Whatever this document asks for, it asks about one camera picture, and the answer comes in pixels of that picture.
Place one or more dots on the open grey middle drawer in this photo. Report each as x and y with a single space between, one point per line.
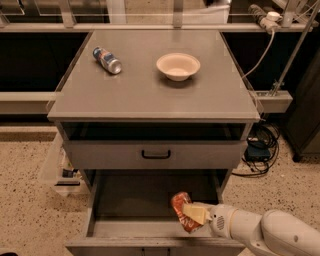
130 214

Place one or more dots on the blue pepsi can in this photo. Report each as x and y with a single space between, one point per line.
107 60

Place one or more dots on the black drawer handle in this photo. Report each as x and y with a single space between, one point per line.
156 155

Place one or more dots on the red coke can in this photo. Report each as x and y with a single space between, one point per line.
177 203

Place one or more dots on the blue box on floor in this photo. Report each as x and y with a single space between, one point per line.
257 152

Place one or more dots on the clear plastic storage bin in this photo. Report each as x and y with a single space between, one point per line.
58 173

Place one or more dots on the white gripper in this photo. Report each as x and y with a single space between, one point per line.
220 220

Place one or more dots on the grey drawer cabinet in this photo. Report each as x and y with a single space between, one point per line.
142 104

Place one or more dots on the closed grey upper drawer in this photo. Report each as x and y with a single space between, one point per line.
127 154

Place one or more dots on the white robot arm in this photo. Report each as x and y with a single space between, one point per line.
275 233

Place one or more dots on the white power strip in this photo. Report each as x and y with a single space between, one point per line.
266 20

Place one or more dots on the white paper bowl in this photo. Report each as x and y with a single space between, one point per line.
178 66

